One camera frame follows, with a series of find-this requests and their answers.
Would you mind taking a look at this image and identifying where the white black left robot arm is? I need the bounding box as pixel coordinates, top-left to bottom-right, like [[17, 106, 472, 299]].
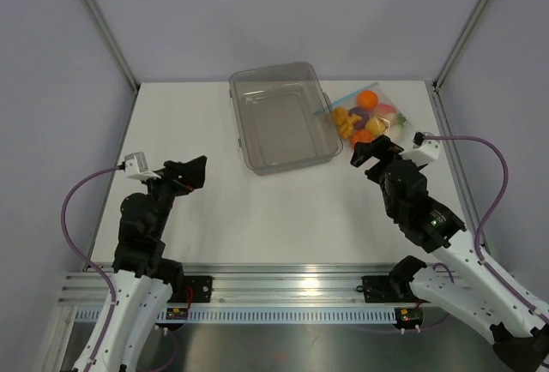
[[72, 153, 207, 371]]

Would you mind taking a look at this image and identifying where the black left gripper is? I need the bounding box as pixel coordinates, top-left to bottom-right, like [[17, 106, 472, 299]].
[[140, 156, 207, 237]]

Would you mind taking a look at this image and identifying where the aluminium frame post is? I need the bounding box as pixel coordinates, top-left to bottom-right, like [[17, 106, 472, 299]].
[[432, 0, 491, 93], [82, 0, 140, 96]]

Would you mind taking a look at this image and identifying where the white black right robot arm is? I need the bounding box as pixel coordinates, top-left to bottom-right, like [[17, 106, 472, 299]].
[[351, 132, 548, 371]]

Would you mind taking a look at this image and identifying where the purple fake fruit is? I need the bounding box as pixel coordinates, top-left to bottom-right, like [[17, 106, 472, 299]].
[[349, 106, 370, 120]]

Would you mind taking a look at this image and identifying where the clear zip top bag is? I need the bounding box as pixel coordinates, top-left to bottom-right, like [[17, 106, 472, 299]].
[[315, 82, 411, 147]]

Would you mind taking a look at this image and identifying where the black mount plate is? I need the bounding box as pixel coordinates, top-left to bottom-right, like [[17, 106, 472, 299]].
[[361, 275, 417, 303], [168, 275, 214, 303]]

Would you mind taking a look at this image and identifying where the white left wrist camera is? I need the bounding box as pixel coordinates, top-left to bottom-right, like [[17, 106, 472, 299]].
[[123, 152, 160, 182]]

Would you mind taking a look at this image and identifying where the left aluminium frame post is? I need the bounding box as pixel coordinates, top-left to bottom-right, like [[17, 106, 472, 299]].
[[82, 0, 140, 96]]

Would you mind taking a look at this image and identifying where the white slotted cable duct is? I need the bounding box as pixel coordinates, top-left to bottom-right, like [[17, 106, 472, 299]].
[[75, 306, 398, 326]]

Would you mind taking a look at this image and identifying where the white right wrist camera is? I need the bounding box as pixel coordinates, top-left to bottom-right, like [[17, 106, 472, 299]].
[[400, 132, 442, 167]]

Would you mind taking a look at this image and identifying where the black left mount plate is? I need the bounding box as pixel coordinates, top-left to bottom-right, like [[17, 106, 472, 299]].
[[168, 275, 214, 303]]

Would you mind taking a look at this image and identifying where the right aluminium frame post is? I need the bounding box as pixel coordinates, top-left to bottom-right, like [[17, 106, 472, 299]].
[[432, 0, 491, 93]]

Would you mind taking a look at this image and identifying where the pink fake peach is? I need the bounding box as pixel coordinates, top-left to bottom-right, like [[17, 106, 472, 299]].
[[373, 103, 396, 117]]

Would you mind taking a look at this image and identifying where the black right mount plate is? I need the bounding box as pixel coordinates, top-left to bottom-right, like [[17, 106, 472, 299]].
[[361, 275, 417, 303]]

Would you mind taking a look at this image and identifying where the orange fake orange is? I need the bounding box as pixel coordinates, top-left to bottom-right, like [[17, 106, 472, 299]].
[[356, 90, 378, 111]]

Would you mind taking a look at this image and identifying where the yellow-orange fake pretzel cluster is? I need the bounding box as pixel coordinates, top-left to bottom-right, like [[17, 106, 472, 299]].
[[332, 106, 362, 139]]

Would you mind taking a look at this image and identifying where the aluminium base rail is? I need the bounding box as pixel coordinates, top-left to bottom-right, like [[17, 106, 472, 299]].
[[57, 262, 462, 308]]

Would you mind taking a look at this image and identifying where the clear grey plastic container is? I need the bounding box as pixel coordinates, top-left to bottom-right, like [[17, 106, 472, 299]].
[[229, 62, 343, 176]]

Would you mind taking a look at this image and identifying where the red-orange fake pepper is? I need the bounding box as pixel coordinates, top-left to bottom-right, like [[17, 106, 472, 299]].
[[350, 129, 376, 148]]

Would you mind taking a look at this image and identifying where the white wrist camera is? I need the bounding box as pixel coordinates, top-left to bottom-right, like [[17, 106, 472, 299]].
[[400, 132, 442, 167], [123, 152, 160, 182]]

